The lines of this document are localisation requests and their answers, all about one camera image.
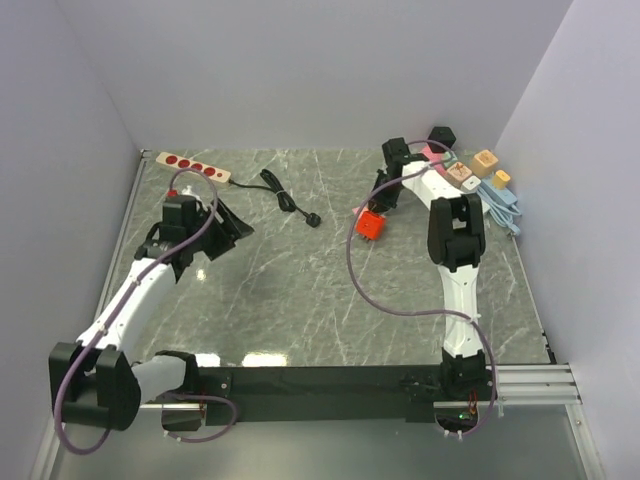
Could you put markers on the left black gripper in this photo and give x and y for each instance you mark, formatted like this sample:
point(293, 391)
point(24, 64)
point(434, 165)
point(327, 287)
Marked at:
point(228, 231)

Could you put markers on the beige red power strip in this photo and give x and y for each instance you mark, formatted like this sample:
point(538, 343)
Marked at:
point(176, 162)

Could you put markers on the white charger plug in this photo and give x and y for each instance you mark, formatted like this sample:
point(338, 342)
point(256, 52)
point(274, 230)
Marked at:
point(471, 184)

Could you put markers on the green plug adapter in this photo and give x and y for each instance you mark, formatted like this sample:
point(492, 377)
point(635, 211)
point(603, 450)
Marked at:
point(450, 160)

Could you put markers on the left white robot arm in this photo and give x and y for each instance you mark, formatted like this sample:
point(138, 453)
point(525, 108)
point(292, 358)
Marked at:
point(92, 381)

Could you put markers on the yellow plug adapter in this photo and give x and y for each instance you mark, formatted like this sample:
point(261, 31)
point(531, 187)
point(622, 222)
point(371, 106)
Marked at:
point(501, 180)

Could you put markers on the aluminium rail frame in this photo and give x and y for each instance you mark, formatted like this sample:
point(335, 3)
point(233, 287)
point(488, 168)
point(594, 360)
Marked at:
point(546, 384)

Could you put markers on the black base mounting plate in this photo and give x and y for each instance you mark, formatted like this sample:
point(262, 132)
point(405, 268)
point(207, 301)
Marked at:
point(277, 394)

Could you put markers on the orange cube adapter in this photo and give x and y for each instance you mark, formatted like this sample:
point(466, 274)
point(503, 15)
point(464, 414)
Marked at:
point(483, 163)

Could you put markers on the beige pink cube adapter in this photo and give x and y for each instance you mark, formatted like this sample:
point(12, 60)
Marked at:
point(457, 174)

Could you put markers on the pink power strip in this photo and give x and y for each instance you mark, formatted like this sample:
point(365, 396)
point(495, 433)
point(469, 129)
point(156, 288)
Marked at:
point(436, 158)

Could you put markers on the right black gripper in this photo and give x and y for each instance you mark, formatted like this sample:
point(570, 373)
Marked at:
point(380, 203)

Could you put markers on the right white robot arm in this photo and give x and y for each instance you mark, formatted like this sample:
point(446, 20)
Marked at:
point(455, 243)

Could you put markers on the red cube plug adapter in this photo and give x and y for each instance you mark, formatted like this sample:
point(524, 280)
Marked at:
point(370, 225)

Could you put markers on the blue power strip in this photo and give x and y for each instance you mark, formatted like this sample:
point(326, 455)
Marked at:
point(502, 205)

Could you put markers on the black cube adapter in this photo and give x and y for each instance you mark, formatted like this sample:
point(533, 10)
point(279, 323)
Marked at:
point(441, 138)

